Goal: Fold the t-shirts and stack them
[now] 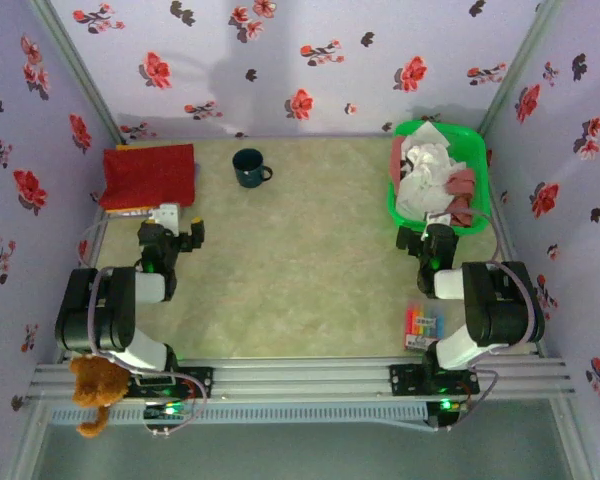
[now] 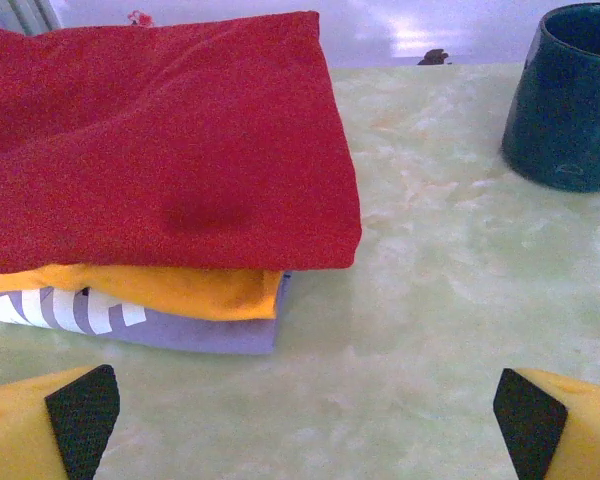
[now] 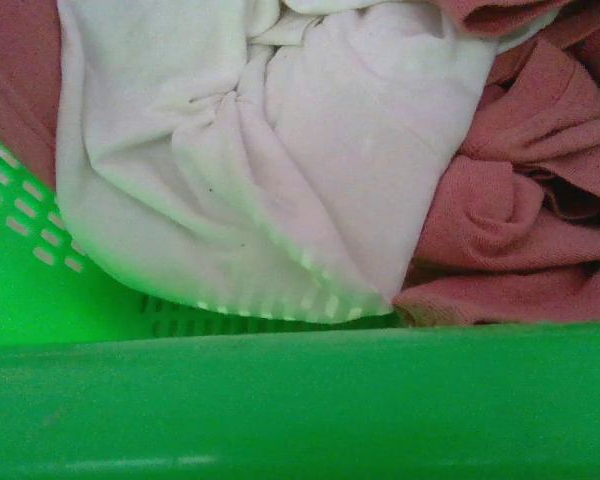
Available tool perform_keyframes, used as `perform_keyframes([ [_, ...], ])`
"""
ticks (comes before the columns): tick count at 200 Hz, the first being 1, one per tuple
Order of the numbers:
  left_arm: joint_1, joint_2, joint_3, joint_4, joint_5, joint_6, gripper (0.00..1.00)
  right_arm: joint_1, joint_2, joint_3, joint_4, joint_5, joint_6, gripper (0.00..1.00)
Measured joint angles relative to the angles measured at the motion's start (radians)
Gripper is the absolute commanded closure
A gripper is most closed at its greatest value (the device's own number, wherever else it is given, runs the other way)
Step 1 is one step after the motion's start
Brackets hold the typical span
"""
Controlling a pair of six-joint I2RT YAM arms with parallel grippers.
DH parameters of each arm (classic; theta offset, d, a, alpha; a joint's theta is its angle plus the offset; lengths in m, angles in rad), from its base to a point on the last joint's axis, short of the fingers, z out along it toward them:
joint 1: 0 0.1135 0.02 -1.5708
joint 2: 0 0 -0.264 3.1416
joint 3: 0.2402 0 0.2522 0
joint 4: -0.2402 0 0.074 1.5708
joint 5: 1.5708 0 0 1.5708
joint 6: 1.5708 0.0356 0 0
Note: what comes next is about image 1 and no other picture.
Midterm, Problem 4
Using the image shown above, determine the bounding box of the white t-shirt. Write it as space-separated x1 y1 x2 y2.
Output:
397 122 456 221

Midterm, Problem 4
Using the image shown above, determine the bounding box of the dusty pink t-shirt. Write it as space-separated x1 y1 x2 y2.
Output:
389 137 479 226

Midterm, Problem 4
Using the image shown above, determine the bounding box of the red folded t-shirt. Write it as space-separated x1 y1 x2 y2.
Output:
98 143 197 210

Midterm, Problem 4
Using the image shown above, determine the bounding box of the pack of coloured markers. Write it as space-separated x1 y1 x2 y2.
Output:
403 299 446 352

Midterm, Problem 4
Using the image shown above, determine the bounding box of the dark teal mug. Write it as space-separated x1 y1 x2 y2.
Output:
231 148 274 190

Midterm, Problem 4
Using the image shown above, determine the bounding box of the green plastic basket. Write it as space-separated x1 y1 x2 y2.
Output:
387 119 491 237

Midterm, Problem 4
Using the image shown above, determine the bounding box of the brown plush monkey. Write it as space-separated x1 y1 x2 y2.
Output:
68 354 131 439

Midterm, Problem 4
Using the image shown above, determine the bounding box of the right controller circuit board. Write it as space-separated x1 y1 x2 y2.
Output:
426 397 469 417

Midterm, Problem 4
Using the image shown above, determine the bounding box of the controller circuit board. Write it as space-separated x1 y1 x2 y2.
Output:
426 397 469 417
143 401 194 421

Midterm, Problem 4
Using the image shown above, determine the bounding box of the left controller circuit board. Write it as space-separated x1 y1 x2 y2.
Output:
143 401 194 421

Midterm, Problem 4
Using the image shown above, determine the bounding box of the aluminium back rail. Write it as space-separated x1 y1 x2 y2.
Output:
122 131 397 143

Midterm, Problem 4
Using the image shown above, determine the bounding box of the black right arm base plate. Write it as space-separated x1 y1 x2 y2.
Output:
388 363 481 399

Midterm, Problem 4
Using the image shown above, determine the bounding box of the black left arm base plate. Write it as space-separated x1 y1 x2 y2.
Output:
129 366 215 401

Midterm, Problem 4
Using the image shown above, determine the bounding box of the right base power cable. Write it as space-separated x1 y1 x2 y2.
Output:
429 369 499 434

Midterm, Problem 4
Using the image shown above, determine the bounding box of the base power cable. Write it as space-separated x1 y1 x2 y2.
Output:
144 372 209 440
429 369 499 434

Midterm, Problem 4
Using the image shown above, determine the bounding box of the left base power cable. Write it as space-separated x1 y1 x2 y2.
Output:
144 372 209 440

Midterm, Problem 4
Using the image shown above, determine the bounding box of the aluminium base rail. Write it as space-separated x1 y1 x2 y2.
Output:
27 357 579 401

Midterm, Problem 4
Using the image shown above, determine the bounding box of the aluminium frame post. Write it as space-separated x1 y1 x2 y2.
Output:
478 0 567 135
27 0 127 146

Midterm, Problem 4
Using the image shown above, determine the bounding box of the grey slotted cable duct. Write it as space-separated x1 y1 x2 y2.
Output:
47 403 429 427

